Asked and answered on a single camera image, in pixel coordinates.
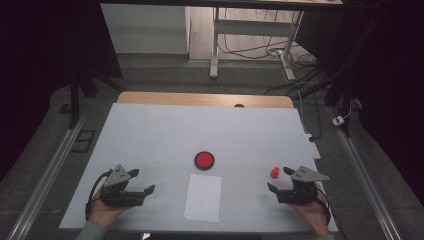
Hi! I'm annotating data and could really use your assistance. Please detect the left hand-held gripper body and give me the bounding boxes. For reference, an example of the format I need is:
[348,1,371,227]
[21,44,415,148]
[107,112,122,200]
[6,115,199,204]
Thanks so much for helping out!
[99,164,146,208]

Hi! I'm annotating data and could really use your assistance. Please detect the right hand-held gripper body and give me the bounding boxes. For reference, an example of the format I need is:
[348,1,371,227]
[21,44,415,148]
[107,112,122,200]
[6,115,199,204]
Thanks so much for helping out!
[276,165,331,205]

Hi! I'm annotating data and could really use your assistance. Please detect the small white paper sheet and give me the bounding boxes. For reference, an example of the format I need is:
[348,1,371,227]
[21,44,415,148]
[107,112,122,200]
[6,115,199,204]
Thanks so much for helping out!
[183,173,223,225]

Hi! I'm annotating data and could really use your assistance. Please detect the round red ink pad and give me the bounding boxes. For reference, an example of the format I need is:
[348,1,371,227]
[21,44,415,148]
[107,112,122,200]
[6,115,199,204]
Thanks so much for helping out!
[194,151,216,172]

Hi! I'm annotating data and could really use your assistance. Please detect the person's left hand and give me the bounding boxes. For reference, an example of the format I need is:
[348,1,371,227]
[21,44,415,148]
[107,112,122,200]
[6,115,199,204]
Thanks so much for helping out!
[87,187,132,229]

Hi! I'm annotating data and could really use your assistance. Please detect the person's right hand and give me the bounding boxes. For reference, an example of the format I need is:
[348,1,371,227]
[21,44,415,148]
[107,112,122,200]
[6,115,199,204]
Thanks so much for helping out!
[289,191,332,236]

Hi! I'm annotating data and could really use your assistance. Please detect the white power strip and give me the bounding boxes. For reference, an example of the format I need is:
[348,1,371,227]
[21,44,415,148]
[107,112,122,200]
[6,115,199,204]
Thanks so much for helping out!
[305,133,322,161]

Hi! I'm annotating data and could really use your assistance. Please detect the black floor socket plate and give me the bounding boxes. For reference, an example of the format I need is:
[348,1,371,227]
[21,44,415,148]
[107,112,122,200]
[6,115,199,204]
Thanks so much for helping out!
[70,129,97,154]

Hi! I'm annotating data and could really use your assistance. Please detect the large white table mat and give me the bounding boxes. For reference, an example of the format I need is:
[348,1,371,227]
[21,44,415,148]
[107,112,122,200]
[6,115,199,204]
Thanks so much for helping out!
[58,102,339,234]

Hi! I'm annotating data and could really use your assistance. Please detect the black tripod stand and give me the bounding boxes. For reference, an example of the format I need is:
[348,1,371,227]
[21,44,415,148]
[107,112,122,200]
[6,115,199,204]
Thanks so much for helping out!
[297,63,363,138]
[67,64,128,130]

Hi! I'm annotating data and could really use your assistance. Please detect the wooden table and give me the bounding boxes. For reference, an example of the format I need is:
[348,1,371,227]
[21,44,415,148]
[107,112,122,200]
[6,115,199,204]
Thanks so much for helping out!
[116,91,296,110]

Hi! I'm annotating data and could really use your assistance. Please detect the dark curtain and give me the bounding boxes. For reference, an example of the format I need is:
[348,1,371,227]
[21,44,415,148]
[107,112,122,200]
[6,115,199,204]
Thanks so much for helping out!
[0,0,124,183]
[294,0,424,206]

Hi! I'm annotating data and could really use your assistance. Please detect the white cabinet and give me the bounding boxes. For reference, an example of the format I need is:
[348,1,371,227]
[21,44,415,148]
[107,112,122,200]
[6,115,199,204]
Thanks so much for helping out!
[100,3,191,55]

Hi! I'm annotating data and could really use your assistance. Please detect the right hand-held gripper cable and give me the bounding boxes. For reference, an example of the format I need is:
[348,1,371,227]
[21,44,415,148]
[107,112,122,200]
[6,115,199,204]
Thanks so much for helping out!
[314,186,332,225]

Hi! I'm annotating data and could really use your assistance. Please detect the metal floor rail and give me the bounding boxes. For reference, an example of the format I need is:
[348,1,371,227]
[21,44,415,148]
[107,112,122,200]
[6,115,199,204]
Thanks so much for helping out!
[5,112,88,240]
[327,105,403,240]

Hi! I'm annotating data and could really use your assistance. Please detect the black floor cables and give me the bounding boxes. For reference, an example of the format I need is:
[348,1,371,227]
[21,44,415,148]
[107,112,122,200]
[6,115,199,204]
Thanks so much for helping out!
[217,8,323,141]

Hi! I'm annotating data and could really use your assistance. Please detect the white desk frame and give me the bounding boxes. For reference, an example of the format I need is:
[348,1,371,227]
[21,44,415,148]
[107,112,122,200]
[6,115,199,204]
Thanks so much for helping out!
[209,6,305,81]

